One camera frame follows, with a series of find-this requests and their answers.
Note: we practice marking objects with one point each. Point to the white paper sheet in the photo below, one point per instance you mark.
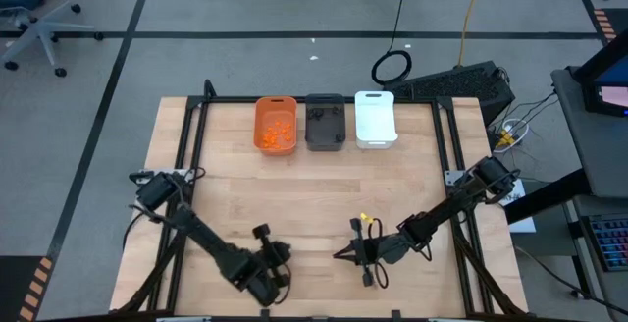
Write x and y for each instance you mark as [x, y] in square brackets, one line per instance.
[524, 225]

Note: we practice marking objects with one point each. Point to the yellow tape tag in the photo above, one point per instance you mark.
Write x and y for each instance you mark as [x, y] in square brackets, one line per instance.
[366, 217]

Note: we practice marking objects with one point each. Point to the orange plastic bin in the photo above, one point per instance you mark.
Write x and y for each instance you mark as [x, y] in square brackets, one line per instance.
[282, 113]

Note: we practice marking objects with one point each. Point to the grey desk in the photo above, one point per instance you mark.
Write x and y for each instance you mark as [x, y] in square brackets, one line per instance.
[589, 165]

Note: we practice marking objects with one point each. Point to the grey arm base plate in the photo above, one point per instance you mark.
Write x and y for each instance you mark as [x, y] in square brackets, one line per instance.
[454, 176]
[167, 172]

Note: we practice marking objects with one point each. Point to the black computer monitor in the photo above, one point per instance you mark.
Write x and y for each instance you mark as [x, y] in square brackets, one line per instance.
[608, 91]

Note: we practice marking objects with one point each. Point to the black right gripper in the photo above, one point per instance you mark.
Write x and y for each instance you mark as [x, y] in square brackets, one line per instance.
[380, 251]

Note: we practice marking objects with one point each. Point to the black hazard striped mat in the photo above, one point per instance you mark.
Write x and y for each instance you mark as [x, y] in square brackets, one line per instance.
[606, 25]
[19, 283]

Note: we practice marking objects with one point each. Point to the power strip yellow plugs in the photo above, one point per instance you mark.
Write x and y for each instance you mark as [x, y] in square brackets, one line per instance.
[505, 139]

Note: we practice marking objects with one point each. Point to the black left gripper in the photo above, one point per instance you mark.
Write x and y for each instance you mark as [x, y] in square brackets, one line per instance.
[267, 268]

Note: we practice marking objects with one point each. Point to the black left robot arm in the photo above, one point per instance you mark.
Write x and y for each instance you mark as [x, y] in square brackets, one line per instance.
[196, 233]

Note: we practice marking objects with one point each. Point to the black aluminium table frame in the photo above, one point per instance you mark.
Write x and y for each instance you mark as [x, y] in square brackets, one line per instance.
[230, 99]

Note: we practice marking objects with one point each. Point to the black computer tower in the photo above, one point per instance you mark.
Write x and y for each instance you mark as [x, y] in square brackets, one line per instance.
[451, 86]

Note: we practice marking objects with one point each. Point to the dark grey plastic bin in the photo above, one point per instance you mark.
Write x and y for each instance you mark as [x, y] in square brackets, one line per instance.
[325, 130]

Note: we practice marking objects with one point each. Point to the backlit computer keyboard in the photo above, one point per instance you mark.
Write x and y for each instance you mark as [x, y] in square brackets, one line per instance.
[611, 243]

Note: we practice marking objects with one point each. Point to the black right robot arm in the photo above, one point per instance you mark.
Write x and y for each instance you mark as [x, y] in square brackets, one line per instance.
[456, 204]

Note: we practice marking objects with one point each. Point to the grey keyboard shelf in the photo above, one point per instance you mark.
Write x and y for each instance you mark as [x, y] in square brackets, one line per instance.
[589, 204]

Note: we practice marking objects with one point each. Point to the white plastic bin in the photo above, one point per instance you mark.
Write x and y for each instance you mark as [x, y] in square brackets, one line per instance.
[375, 121]

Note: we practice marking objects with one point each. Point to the office chair base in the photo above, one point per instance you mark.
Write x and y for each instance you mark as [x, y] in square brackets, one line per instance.
[43, 35]

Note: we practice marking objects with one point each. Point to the black desk support beam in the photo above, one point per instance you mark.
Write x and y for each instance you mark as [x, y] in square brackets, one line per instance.
[549, 199]

